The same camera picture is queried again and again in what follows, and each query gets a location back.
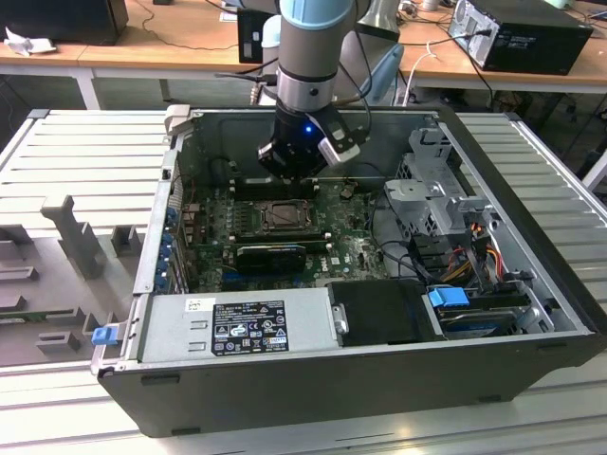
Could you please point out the silver CPU plate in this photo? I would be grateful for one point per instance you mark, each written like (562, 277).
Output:
(287, 215)

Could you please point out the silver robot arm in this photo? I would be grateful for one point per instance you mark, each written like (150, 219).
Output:
(303, 57)

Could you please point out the black RAM slot bank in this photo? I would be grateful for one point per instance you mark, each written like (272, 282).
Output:
(256, 189)
(280, 237)

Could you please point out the CPU socket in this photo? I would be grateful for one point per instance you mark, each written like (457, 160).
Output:
(262, 226)

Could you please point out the black graphics card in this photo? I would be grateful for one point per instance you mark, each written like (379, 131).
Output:
(270, 260)

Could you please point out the small black desktop box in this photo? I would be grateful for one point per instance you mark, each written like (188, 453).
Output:
(249, 38)

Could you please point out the green motherboard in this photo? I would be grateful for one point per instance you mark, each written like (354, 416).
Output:
(341, 256)

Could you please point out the grey metal drive cage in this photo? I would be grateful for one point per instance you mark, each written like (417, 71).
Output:
(412, 189)

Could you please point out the wooden desk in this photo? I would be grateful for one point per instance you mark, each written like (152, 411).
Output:
(166, 52)
(446, 71)

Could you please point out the grey power supply unit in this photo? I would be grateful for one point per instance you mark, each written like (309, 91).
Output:
(166, 332)

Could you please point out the black open PC case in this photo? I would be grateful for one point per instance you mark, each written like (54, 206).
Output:
(284, 398)

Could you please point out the black desktop computer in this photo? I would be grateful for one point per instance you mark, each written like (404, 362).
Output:
(531, 42)

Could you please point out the large black box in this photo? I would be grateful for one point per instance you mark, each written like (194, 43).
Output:
(61, 19)

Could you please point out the blue case latch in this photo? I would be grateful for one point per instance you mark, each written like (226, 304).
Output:
(104, 335)

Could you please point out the grey parts rack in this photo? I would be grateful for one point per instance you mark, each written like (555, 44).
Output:
(47, 265)

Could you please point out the crumpled white paper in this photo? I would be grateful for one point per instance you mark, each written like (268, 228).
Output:
(28, 45)

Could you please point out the green circuit board strip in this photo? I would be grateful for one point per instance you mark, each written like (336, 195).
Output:
(21, 317)

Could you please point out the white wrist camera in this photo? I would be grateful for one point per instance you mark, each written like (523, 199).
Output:
(334, 151)

